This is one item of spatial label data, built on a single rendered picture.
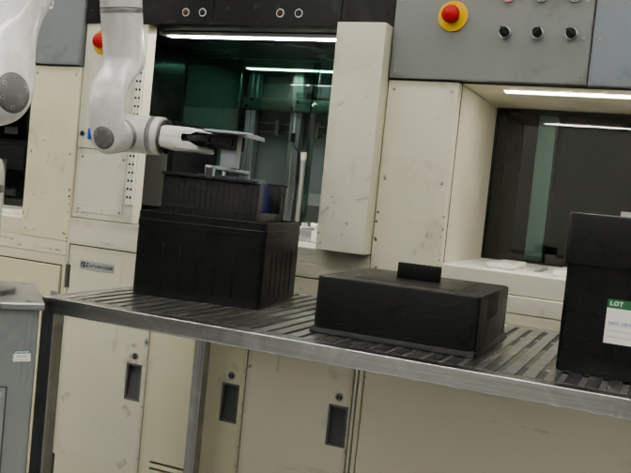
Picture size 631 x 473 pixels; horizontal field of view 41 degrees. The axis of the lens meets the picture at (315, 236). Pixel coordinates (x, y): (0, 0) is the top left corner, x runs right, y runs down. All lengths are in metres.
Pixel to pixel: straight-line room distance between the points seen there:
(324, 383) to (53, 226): 0.90
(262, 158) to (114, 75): 1.34
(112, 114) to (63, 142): 0.64
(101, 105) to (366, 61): 0.60
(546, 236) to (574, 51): 0.62
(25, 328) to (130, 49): 0.65
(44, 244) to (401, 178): 1.05
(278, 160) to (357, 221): 1.18
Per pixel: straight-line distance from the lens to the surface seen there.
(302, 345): 1.37
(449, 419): 1.97
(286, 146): 3.06
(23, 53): 1.65
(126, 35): 1.87
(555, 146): 2.34
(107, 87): 1.83
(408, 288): 1.41
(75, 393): 2.44
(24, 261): 2.51
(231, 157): 1.81
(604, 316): 1.39
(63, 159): 2.43
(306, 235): 2.25
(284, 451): 2.13
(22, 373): 1.59
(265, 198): 1.83
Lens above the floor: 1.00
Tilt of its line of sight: 3 degrees down
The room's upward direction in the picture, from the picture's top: 6 degrees clockwise
